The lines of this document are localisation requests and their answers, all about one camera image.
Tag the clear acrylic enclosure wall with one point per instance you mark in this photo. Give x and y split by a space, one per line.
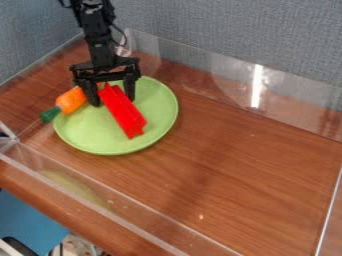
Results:
241 182

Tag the red star-shaped bar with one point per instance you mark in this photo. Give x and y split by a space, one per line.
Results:
123 110

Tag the blue box under table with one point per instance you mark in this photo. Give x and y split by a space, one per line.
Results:
26 224

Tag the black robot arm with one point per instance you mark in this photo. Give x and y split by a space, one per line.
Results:
95 17

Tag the orange toy carrot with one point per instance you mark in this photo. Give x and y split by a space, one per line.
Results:
67 103

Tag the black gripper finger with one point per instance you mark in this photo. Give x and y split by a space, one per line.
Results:
90 89
129 82

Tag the green plate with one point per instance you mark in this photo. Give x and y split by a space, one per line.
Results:
91 130

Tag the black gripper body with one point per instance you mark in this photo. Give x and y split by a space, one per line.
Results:
106 66

